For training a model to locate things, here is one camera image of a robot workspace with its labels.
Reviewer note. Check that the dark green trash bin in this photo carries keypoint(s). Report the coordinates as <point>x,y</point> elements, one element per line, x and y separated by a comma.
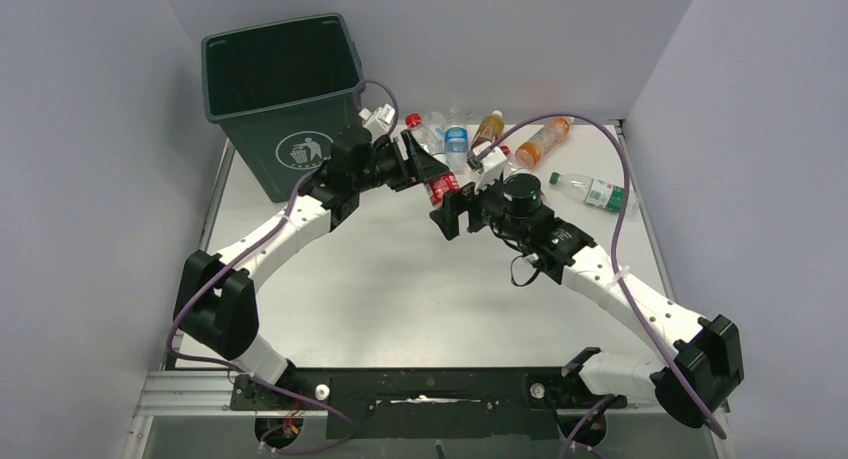
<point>282,92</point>

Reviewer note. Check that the clear bottle red cap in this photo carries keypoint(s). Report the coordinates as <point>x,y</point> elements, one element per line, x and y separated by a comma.
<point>512,165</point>

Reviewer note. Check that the aluminium frame rail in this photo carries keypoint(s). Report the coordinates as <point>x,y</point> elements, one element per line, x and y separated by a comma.
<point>187,413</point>

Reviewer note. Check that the orange juice bottle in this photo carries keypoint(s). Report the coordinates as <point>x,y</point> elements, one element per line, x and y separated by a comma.
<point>530,153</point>

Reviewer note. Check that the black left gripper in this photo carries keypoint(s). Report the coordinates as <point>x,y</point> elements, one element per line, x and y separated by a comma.
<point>425,166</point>

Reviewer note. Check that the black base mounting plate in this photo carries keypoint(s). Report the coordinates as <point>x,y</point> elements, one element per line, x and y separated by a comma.
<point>426,403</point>

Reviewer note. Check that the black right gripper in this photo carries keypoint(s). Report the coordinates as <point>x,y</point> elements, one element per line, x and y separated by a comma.
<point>447,216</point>

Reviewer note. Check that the clear bottle red label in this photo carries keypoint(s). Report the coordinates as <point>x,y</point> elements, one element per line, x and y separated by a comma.
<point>441,179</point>

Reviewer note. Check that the clear bottle green cap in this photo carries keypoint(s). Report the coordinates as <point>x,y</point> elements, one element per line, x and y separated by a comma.
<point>595,192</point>

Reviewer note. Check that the brown tea bottle red label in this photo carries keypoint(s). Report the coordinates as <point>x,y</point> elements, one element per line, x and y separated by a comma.
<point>489,130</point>

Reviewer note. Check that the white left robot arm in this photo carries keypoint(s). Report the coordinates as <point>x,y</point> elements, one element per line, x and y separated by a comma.
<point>216,303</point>

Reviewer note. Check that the clear bottle blue label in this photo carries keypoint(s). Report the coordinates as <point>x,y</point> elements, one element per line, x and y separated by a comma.
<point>456,140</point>

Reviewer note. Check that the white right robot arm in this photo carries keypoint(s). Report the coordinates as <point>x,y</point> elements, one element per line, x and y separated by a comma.
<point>698,361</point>

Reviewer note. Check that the white blue label bottle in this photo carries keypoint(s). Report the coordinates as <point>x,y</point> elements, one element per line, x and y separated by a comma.
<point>436,122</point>

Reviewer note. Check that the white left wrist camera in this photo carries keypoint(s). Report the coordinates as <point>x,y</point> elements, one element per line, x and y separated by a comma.
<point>378,122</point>

